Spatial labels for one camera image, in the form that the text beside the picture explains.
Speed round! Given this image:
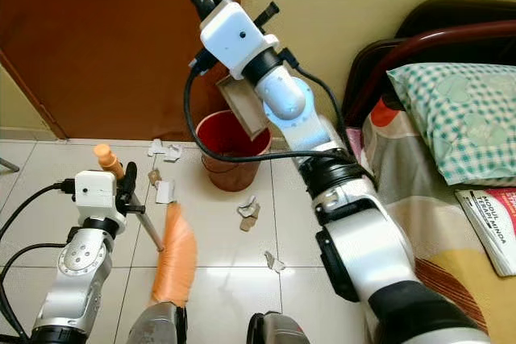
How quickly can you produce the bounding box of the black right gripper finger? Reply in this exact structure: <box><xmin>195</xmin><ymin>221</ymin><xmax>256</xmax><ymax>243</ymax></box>
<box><xmin>187</xmin><ymin>0</ymin><xmax>210</xmax><ymax>23</ymax></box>

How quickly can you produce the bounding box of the orange bristle broom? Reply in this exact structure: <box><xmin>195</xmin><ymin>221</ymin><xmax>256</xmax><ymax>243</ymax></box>
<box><xmin>93</xmin><ymin>143</ymin><xmax>198</xmax><ymax>306</ymax></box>

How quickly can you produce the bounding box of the flat white paper scrap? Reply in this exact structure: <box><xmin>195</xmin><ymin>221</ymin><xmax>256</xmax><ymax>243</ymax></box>
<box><xmin>156</xmin><ymin>180</ymin><xmax>177</xmax><ymax>205</ymax></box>

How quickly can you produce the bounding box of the white crumpled paper scrap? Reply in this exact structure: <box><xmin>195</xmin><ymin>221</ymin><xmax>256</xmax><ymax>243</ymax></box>
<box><xmin>147</xmin><ymin>139</ymin><xmax>183</xmax><ymax>162</ymax></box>

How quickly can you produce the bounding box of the red plastic bucket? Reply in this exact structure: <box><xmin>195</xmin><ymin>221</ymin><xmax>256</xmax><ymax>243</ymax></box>
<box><xmin>194</xmin><ymin>110</ymin><xmax>272</xmax><ymax>193</ymax></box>

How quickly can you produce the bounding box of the brown wooden door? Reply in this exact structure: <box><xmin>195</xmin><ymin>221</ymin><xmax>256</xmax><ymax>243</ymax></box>
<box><xmin>0</xmin><ymin>0</ymin><xmax>243</xmax><ymax>143</ymax></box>

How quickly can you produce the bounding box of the white and brown paper scrap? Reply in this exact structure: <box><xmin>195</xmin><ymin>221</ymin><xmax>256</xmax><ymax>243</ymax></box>
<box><xmin>237</xmin><ymin>196</ymin><xmax>262</xmax><ymax>233</ymax></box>

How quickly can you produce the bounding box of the grey left robot foot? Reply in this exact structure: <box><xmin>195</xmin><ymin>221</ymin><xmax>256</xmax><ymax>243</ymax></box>
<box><xmin>124</xmin><ymin>301</ymin><xmax>187</xmax><ymax>344</ymax></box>

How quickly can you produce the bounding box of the grey robot foot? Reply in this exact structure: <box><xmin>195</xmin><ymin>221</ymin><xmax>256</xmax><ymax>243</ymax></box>
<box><xmin>247</xmin><ymin>311</ymin><xmax>312</xmax><ymax>344</ymax></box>
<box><xmin>124</xmin><ymin>301</ymin><xmax>187</xmax><ymax>344</ymax></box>

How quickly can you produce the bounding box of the small grey paper scrap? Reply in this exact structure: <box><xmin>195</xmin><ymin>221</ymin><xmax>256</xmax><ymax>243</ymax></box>
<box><xmin>264</xmin><ymin>251</ymin><xmax>288</xmax><ymax>273</ymax></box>

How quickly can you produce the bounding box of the grey right robot foot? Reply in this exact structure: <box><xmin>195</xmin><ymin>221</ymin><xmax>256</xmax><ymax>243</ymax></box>
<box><xmin>247</xmin><ymin>311</ymin><xmax>312</xmax><ymax>344</ymax></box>

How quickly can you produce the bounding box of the dark wooden bed headboard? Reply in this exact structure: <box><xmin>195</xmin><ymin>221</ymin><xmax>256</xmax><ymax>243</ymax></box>
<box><xmin>342</xmin><ymin>0</ymin><xmax>516</xmax><ymax>129</ymax></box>

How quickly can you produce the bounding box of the green checked pillow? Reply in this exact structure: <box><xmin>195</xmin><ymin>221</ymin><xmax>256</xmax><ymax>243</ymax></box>
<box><xmin>386</xmin><ymin>63</ymin><xmax>516</xmax><ymax>186</ymax></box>

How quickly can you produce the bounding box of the white and red booklet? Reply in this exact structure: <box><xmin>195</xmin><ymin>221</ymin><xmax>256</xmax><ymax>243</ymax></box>
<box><xmin>455</xmin><ymin>186</ymin><xmax>516</xmax><ymax>277</ymax></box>

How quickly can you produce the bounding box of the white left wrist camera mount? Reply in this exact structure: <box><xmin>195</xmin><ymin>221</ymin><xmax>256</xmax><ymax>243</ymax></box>
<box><xmin>74</xmin><ymin>170</ymin><xmax>119</xmax><ymax>218</ymax></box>

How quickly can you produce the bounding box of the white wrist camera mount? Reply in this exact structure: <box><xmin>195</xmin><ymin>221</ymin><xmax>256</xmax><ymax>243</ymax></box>
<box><xmin>199</xmin><ymin>0</ymin><xmax>281</xmax><ymax>79</ymax></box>
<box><xmin>74</xmin><ymin>170</ymin><xmax>119</xmax><ymax>218</ymax></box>

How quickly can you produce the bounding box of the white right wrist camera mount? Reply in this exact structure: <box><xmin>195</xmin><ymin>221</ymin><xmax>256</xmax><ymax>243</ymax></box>
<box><xmin>199</xmin><ymin>0</ymin><xmax>281</xmax><ymax>79</ymax></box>

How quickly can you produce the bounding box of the looping black right arm cable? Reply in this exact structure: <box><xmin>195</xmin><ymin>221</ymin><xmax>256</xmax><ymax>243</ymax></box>
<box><xmin>183</xmin><ymin>52</ymin><xmax>341</xmax><ymax>162</ymax></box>

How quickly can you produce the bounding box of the short black left arm cable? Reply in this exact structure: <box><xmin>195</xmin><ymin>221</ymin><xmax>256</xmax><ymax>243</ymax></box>
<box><xmin>0</xmin><ymin>240</ymin><xmax>68</xmax><ymax>282</ymax></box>

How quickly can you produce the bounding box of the short black arm cable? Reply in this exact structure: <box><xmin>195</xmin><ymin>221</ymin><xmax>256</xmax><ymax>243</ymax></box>
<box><xmin>277</xmin><ymin>48</ymin><xmax>357</xmax><ymax>160</ymax></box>
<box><xmin>0</xmin><ymin>240</ymin><xmax>68</xmax><ymax>282</ymax></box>

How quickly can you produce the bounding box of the long black left arm cable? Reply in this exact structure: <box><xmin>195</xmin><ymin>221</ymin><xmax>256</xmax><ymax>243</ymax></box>
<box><xmin>0</xmin><ymin>180</ymin><xmax>78</xmax><ymax>344</ymax></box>

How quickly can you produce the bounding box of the short black right arm cable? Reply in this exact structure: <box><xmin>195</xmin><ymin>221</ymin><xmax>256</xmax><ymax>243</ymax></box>
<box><xmin>277</xmin><ymin>48</ymin><xmax>357</xmax><ymax>160</ymax></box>

